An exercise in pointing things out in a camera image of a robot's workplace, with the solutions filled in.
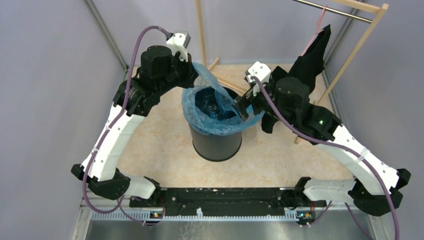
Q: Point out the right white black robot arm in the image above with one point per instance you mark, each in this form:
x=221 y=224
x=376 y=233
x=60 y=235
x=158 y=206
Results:
x=374 y=187

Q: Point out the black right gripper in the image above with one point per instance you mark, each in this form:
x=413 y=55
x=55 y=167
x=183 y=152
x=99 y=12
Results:
x=243 y=102

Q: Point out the blue plastic trash bag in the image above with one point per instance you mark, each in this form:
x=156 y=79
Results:
x=226 y=103

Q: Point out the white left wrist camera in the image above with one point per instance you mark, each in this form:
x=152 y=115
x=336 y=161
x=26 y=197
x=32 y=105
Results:
x=178 y=41

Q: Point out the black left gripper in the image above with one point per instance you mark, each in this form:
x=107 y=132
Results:
x=191 y=73

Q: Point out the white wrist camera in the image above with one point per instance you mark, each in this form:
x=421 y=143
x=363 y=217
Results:
x=178 y=41
x=260 y=71

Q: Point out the black trash bin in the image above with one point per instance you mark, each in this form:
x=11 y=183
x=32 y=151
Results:
x=214 y=148

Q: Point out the wooden clothes rack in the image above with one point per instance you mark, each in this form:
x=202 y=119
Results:
x=355 y=5

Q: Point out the black cloth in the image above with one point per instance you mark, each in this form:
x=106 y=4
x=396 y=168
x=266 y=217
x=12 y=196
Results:
x=308 y=63

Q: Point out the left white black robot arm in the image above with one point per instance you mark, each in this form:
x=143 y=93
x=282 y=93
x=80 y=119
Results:
x=161 y=69

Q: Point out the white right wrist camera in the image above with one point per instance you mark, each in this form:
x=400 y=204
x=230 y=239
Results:
x=260 y=71

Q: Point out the pink hanger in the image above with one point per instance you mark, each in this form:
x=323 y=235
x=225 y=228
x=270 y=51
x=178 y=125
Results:
x=317 y=30

